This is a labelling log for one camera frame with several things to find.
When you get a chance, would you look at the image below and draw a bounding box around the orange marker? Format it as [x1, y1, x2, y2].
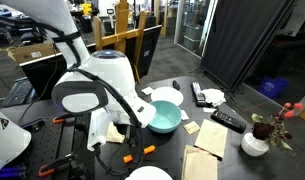
[122, 145, 157, 165]

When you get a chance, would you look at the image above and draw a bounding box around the blue bin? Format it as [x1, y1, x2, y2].
[257, 75, 290, 99]

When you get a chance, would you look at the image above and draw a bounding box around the yellow sticky note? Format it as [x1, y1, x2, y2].
[183, 120, 201, 136]

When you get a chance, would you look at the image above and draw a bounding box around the teal bowl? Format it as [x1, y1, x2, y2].
[147, 100, 183, 135]

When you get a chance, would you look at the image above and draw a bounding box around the small white paper square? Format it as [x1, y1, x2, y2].
[202, 106, 218, 114]
[140, 86, 155, 97]
[180, 109, 190, 122]

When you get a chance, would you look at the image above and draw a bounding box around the orange bud flower stem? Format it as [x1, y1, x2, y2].
[275, 101, 305, 134]

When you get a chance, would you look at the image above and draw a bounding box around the black fabric partition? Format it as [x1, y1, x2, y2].
[200, 0, 298, 91]

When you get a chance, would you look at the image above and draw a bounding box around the black clamp orange handle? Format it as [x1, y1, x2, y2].
[51, 113, 76, 125]
[37, 154, 75, 178]

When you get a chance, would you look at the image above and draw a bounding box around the white round plate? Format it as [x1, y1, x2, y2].
[124, 165, 174, 180]
[150, 86, 185, 107]

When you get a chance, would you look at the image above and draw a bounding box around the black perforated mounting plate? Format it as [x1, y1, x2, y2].
[11, 113, 93, 180]

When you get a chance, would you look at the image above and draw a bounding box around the cardboard box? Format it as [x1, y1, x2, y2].
[6, 43, 56, 64]

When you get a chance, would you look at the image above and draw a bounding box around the grey remote control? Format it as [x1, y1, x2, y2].
[190, 81, 208, 108]

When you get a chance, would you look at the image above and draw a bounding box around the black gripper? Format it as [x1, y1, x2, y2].
[125, 123, 145, 162]

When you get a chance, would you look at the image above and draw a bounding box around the white round vase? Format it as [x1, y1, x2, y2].
[240, 132, 270, 158]

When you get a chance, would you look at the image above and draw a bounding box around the dark red rose stem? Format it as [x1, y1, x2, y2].
[251, 113, 295, 151]

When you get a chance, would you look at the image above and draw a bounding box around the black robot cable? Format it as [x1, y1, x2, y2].
[51, 29, 145, 178]

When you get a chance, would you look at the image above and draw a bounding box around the grey storage bin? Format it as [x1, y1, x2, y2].
[184, 23, 205, 40]
[182, 35, 203, 55]

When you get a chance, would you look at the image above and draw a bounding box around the black keyboard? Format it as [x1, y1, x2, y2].
[0, 77, 35, 108]

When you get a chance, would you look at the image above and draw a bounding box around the black remote control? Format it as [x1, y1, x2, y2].
[210, 109, 247, 135]

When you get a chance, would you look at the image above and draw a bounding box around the white crumpled cloth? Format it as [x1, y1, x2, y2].
[201, 88, 227, 108]

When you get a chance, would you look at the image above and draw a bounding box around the wooden easel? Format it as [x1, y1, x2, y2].
[92, 0, 148, 84]

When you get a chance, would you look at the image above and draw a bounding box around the small black box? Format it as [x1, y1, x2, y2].
[20, 117, 46, 133]

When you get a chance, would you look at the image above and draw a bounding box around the yellow object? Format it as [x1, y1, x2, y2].
[80, 2, 93, 16]

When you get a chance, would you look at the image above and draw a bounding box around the black monitor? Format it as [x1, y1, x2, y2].
[20, 53, 68, 101]
[125, 24, 163, 79]

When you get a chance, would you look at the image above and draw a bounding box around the brown paper bag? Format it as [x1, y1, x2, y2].
[180, 144, 219, 180]
[193, 118, 229, 160]
[106, 121, 126, 145]

